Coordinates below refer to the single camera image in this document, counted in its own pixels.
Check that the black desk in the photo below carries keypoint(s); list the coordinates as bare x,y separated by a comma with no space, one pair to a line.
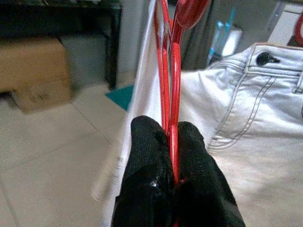
59,19

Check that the teal floor mat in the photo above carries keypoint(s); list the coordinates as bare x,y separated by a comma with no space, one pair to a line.
120,97

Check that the plain white shirt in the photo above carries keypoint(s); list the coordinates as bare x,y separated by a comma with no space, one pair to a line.
144,82

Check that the white denim jeans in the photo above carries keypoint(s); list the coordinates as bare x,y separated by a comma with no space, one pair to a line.
260,118

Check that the white printed shirt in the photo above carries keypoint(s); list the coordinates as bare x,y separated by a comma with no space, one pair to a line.
229,45

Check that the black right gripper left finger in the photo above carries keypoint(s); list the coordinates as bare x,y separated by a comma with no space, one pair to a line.
146,165

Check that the small printed cardboard box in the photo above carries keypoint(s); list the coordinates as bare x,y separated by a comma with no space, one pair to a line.
35,101

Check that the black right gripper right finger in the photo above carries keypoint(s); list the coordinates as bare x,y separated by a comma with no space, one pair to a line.
203,177

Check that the large brown cardboard box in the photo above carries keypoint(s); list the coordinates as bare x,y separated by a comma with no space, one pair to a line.
30,71

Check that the red plastic clothes hanger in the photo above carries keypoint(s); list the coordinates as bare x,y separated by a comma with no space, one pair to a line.
297,30
174,94

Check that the grey curtain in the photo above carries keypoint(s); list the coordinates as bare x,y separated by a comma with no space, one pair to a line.
198,47

